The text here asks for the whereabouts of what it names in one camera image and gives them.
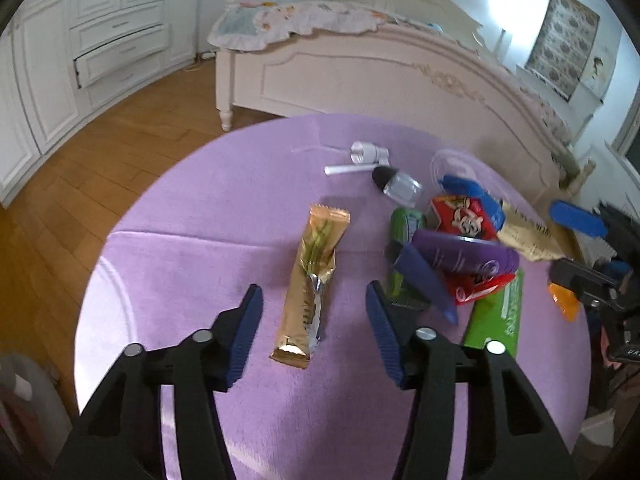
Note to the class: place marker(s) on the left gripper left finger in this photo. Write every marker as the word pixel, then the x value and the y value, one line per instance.
pixel 119 433

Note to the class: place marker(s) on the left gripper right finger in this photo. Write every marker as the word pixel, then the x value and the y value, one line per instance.
pixel 509 433

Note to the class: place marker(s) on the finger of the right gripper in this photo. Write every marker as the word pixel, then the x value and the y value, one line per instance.
pixel 418 274
pixel 577 219

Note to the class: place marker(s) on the purple tube bottle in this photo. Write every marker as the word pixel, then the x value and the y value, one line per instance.
pixel 465 255

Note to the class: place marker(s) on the gold snack bar wrapper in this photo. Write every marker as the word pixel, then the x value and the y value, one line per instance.
pixel 298 334

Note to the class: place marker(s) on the orange wrapper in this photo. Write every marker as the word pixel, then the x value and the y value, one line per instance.
pixel 565 300

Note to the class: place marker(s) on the beige gold snack bag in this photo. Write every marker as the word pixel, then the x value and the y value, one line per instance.
pixel 530 239

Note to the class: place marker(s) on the red snack packet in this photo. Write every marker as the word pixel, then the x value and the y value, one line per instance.
pixel 464 216

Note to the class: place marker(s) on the dark glass window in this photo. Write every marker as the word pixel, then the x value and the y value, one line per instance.
pixel 627 142

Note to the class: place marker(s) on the bright green wipes pack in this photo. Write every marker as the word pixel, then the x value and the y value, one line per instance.
pixel 497 317

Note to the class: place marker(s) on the clear bottle black cap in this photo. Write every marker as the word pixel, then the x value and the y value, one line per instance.
pixel 397 185

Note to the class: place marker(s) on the blue snack packet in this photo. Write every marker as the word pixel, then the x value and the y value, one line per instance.
pixel 461 186

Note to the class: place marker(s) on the clear plastic lid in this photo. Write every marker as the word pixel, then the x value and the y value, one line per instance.
pixel 448 162

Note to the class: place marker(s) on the purple round tablecloth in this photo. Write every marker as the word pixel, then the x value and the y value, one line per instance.
pixel 231 215

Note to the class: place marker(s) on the patterned window blind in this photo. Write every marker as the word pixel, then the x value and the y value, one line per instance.
pixel 563 45

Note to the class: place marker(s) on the floral bed quilt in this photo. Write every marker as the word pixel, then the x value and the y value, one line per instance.
pixel 248 27

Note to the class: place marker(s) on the white wardrobe with drawers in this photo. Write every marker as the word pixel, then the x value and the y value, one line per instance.
pixel 63 62

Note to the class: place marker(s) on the cream white bed frame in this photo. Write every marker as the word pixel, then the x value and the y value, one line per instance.
pixel 420 79

